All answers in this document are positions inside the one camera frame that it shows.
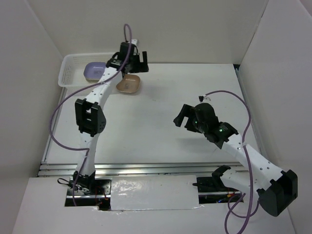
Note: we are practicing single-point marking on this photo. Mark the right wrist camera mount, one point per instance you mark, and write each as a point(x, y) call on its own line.
point(204, 99)

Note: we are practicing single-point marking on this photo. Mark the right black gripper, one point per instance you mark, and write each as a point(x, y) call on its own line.
point(186, 110)

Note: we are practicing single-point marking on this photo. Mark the purple plate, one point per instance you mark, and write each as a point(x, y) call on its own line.
point(94, 71)

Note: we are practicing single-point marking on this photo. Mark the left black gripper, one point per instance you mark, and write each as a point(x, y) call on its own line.
point(140, 67)

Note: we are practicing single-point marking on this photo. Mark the brown plate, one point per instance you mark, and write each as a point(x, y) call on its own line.
point(130, 84)

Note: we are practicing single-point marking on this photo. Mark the white plastic bin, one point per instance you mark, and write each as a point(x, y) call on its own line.
point(72, 68)

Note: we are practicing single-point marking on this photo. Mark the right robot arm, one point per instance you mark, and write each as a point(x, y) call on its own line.
point(274, 188)

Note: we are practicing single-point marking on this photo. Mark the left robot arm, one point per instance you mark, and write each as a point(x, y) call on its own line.
point(90, 118)

